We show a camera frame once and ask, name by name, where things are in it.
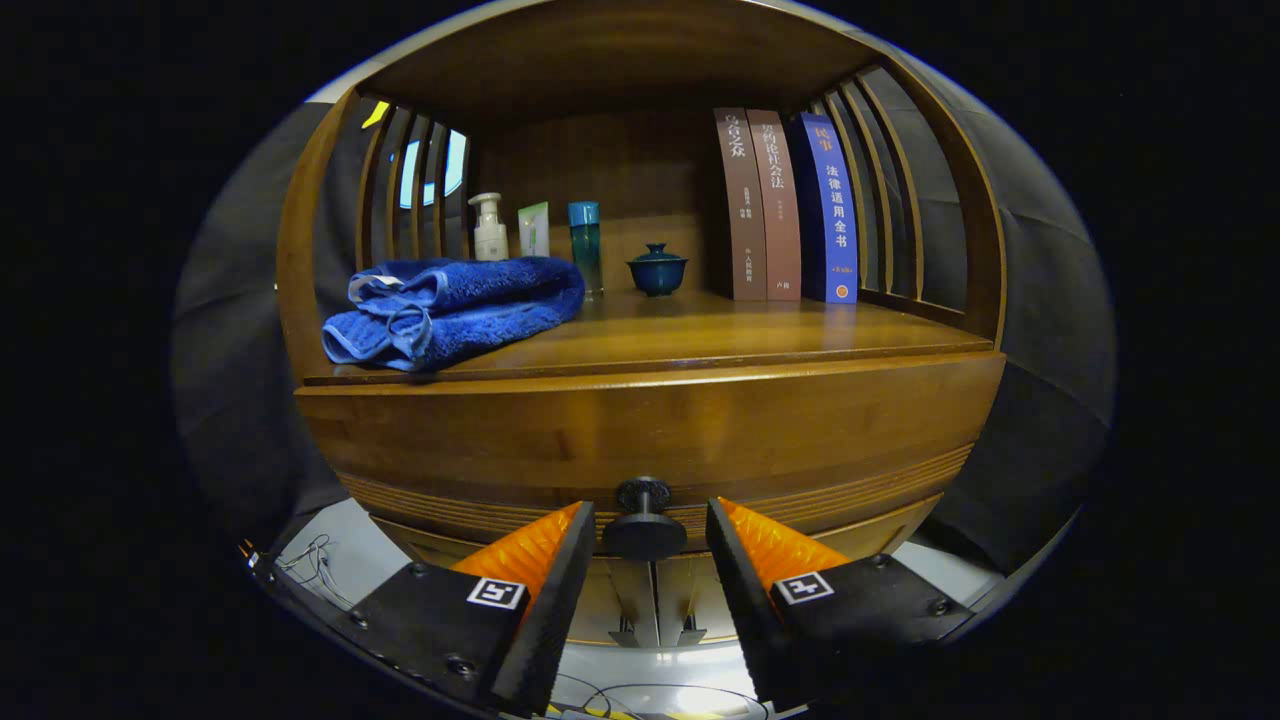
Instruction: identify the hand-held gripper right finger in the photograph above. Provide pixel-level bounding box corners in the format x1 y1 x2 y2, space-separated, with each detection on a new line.
705 497 976 713

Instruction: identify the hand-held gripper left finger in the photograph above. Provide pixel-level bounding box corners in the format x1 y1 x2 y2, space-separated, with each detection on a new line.
335 500 598 717

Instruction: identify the black drawer knob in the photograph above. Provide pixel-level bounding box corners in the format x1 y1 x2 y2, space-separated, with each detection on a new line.
602 477 689 562

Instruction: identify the brown wooden drawer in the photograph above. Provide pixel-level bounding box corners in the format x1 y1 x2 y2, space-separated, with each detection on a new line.
293 350 1008 556

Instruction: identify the wooden countertop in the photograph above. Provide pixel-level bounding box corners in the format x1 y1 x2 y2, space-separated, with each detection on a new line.
302 288 996 387

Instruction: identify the brown wooden cabinet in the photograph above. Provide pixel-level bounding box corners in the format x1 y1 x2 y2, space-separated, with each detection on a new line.
275 0 1009 651

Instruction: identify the folded blue towel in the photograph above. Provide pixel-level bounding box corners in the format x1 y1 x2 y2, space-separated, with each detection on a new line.
321 256 587 374

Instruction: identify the dark blue lidded teacup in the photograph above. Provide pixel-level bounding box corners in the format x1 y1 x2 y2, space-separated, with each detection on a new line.
626 243 689 298

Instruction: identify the teal bottle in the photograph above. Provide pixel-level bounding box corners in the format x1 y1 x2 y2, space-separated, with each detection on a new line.
567 201 605 298

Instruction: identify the white pump bottle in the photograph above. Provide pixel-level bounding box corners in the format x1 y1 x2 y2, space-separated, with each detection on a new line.
468 192 510 263

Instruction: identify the white green tube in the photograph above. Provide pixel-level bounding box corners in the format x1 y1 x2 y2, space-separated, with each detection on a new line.
517 201 551 259

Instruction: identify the dark brown book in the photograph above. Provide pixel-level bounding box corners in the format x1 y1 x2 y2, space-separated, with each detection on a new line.
713 107 769 302

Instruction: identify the light brown book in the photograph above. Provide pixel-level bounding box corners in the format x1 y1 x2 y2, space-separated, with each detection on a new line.
746 109 804 302

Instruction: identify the blue book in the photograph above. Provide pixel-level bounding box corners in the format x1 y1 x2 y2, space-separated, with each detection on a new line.
790 112 860 305

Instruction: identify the tangled thin floor cable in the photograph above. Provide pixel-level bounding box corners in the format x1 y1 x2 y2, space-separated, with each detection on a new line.
275 535 356 611

